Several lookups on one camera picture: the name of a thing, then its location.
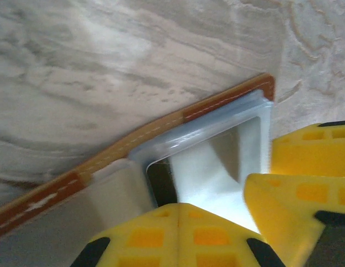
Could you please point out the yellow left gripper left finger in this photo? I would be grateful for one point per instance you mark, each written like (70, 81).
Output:
(144, 242)

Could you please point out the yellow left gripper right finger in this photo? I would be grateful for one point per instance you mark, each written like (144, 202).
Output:
(211, 242)

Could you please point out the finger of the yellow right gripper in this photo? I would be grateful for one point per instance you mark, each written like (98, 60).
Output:
(308, 155)
(283, 205)

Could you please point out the brown leather card holder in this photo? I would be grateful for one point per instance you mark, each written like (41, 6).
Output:
(230, 94)

